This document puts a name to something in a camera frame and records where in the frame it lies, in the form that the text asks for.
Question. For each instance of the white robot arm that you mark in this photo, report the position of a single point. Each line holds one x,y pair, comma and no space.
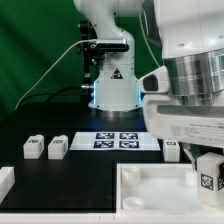
190,34

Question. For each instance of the white square tabletop panel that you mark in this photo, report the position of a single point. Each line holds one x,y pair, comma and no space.
159,188

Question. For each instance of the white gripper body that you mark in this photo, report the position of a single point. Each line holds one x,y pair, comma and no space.
167,118

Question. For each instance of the white sheet with tags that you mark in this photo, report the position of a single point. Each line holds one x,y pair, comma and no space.
131,141

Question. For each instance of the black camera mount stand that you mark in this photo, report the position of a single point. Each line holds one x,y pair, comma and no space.
92,56

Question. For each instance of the white L-shaped obstacle fence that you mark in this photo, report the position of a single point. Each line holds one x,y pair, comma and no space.
116,217

